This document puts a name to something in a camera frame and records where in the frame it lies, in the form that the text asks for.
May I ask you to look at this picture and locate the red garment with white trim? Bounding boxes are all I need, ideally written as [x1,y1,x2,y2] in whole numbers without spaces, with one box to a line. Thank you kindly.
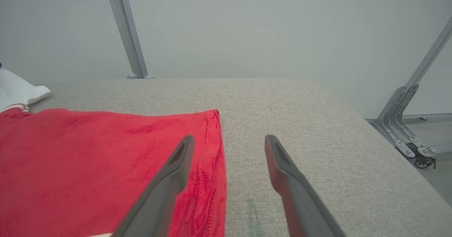
[0,108,227,237]

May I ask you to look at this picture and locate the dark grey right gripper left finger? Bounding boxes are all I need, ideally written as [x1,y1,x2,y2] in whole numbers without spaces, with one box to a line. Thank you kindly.
[112,135,195,237]

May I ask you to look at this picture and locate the black caster wheel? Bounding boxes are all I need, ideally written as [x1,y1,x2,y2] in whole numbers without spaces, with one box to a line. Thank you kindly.
[406,143,436,169]

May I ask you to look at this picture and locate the grey metal support frame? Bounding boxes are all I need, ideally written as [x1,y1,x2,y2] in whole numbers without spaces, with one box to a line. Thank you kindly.
[365,16,452,159]

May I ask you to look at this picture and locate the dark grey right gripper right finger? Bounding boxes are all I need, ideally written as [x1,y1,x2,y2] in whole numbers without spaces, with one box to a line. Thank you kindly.
[265,135,346,237]

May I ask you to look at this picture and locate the grey metal partition post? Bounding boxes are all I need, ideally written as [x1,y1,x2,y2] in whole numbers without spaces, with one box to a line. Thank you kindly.
[104,0,149,79]

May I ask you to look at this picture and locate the red and white Bulls shorts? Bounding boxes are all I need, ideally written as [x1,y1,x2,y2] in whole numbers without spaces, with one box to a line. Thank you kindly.
[0,67,51,113]

